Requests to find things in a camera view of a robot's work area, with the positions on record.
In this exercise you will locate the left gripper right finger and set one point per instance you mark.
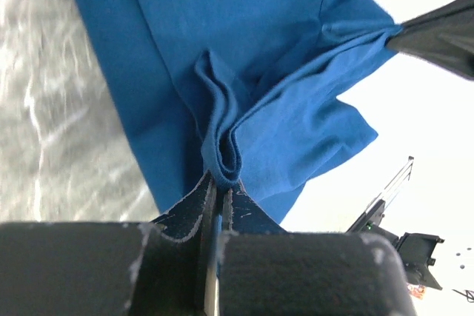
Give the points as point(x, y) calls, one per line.
point(265, 270)

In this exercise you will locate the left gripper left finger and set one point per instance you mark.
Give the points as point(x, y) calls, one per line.
point(163, 267)

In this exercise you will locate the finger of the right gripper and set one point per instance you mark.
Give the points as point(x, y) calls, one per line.
point(443, 37)

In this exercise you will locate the blue printed t-shirt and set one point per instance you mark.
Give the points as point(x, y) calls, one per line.
point(246, 90)

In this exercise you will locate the aluminium frame rails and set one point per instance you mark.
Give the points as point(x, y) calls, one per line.
point(393, 188)

